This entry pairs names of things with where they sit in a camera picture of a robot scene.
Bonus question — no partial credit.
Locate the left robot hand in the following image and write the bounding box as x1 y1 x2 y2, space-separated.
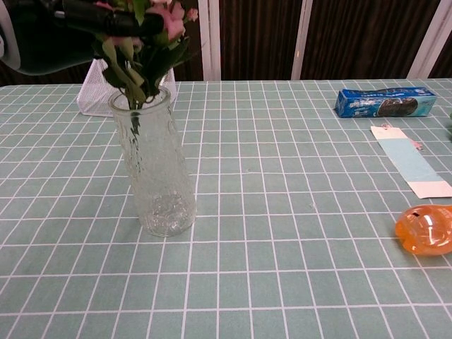
8 0 165 76

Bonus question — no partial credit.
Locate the pink artificial flower bouquet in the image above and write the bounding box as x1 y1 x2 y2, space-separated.
90 0 199 144

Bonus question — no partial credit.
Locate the transparent textured glass vase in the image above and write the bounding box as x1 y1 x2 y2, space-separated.
107 86 197 237

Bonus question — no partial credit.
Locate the green checked tablecloth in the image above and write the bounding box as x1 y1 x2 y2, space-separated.
0 78 452 339

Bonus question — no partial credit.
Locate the black pleated curtain panel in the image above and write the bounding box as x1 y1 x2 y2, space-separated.
299 0 434 81
0 0 205 86
218 0 304 81

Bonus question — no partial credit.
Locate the blue cookie box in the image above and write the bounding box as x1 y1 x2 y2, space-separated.
334 86 438 119

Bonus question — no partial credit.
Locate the pale blue paper card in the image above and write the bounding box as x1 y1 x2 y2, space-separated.
369 121 452 199

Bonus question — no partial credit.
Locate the orange juice bottle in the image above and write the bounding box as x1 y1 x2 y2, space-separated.
394 203 452 256

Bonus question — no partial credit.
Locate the white wire mesh basket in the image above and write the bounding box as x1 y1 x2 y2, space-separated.
76 58 177 117

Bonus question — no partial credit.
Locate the white partition frame post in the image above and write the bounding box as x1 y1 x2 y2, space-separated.
196 0 222 81
410 0 452 80
290 0 312 81

